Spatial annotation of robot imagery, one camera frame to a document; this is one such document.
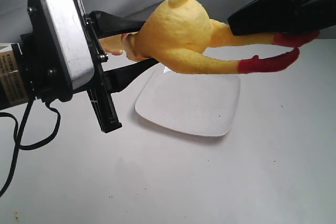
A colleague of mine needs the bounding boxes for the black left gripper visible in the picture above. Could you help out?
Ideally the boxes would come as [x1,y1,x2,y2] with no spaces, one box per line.
[73,0,159,133]

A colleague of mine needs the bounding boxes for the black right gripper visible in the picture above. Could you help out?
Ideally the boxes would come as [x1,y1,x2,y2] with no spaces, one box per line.
[228,0,335,35]

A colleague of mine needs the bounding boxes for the yellow rubber chicken toy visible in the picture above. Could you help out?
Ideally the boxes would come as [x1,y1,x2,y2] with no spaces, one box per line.
[99,0,320,74]

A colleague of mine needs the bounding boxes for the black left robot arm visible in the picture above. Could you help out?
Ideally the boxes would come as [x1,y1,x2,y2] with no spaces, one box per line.
[1,0,157,133]

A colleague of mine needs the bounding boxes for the white square plate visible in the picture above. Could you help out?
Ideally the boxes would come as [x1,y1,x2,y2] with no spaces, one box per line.
[134,65,241,137]

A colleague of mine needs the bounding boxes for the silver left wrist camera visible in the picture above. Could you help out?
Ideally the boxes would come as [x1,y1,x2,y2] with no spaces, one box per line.
[25,0,92,102]

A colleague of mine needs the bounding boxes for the black left camera cable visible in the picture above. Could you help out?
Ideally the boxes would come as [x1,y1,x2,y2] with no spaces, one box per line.
[0,98,61,198]

